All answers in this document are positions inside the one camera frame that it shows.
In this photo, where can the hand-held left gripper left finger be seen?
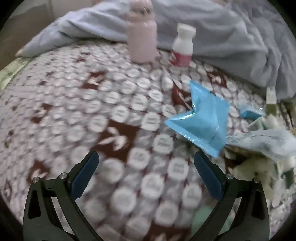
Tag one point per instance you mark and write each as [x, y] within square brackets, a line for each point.
[84, 176]

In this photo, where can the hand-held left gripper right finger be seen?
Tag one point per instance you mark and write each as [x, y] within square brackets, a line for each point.
[208, 176]

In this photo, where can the large blue plastic wrapper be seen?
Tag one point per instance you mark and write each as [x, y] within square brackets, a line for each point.
[203, 125]

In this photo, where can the small blue plastic wrapper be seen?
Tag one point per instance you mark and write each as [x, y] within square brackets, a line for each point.
[249, 114]

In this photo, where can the pale green wrapper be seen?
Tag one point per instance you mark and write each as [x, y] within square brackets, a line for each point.
[201, 220]

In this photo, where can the pile of crumpled wrappers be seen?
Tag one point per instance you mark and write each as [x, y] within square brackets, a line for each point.
[259, 171]

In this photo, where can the white printed plastic wrapper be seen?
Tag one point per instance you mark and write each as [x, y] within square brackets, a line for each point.
[266, 141]

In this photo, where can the maroon white printed blanket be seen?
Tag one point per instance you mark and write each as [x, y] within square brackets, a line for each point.
[92, 104]

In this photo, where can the green patterned bedsheet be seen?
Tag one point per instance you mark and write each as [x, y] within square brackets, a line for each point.
[9, 71]

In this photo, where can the white bottle with red label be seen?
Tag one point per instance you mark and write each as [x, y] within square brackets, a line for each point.
[182, 44]

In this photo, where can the pink plastic bottle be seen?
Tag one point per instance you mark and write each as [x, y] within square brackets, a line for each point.
[142, 39]

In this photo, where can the light blue blanket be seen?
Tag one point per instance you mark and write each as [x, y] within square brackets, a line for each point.
[219, 27]

